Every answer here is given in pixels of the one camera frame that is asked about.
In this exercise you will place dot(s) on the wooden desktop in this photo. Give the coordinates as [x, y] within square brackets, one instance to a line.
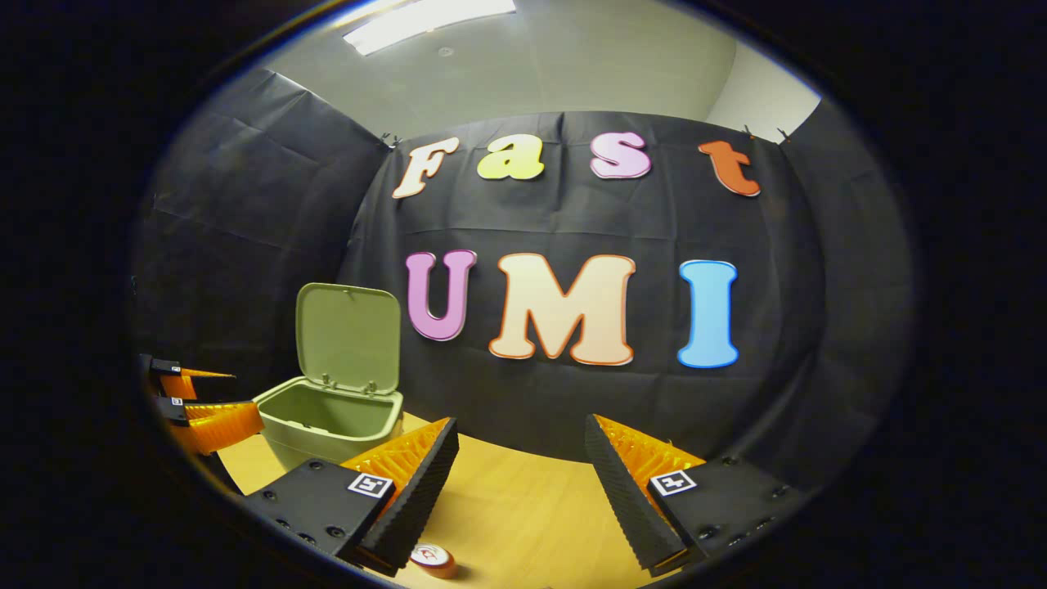
[523, 515]

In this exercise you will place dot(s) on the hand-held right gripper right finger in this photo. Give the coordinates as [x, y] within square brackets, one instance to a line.
[626, 499]

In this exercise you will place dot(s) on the pale green garbage bin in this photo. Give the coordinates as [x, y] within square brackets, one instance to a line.
[348, 335]

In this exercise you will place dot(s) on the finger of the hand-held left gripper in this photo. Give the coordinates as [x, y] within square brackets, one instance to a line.
[181, 384]
[217, 425]

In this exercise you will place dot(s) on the black backdrop cloth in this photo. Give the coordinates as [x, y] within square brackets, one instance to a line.
[777, 311]

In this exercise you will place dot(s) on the red pop can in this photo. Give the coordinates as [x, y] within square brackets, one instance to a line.
[433, 560]

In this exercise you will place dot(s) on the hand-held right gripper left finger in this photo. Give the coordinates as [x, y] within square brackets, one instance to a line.
[413, 499]

